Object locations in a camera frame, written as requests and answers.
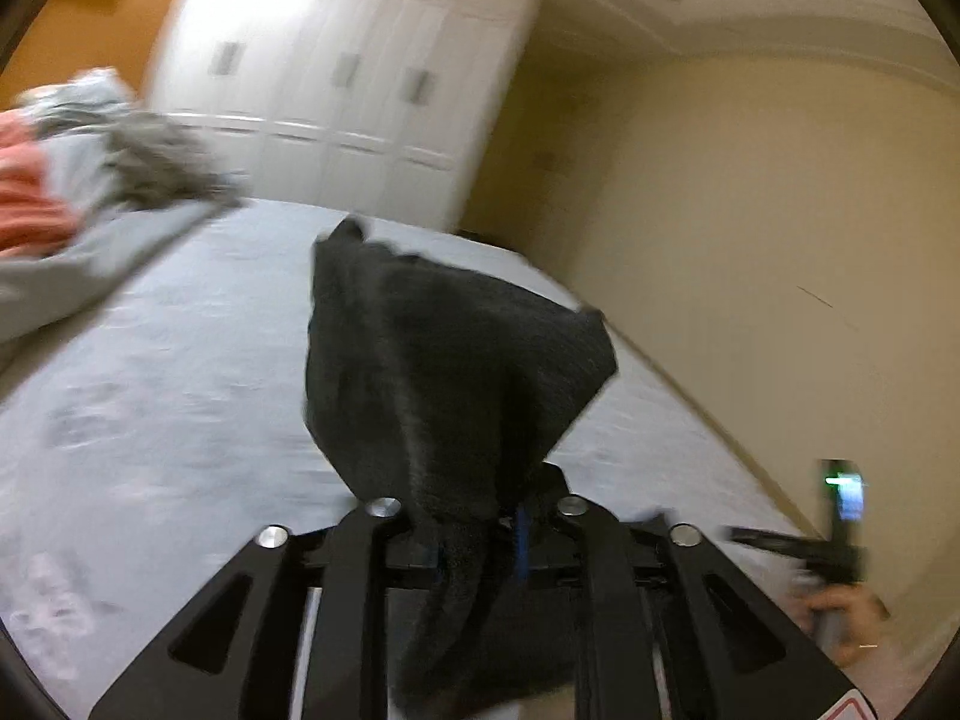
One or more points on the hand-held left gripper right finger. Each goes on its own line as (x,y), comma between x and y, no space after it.
(574,540)

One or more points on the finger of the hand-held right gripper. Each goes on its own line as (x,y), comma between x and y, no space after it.
(776,544)

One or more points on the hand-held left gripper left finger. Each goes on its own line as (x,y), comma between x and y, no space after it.
(375,544)

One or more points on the dark grey pants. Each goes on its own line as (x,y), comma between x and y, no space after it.
(450,375)

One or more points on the person's right hand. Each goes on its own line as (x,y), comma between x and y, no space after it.
(859,619)

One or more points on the grey quilt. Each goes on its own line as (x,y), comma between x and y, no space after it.
(90,255)

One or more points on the crumpled grey garment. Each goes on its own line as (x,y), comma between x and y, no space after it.
(165,165)

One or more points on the white wardrobe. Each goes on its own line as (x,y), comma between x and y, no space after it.
(337,60)

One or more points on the pink blanket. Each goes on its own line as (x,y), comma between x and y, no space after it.
(30,195)

